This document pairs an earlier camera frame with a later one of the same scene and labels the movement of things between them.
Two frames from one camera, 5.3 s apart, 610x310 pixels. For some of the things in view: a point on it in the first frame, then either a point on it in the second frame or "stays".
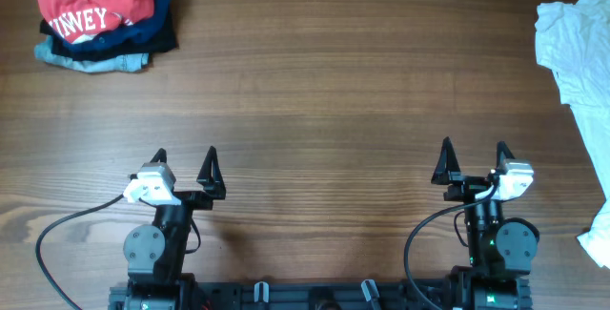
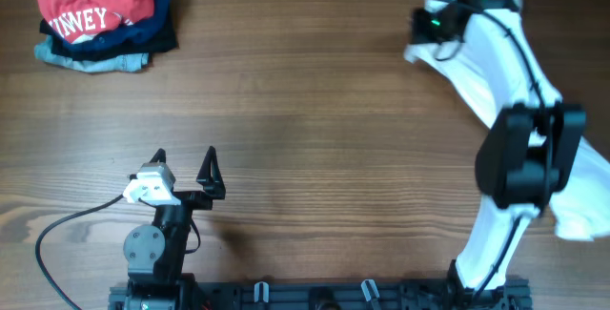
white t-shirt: (573, 42) → (494, 59)
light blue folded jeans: (126, 63) stays
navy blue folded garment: (121, 35) stays
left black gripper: (210, 180) stays
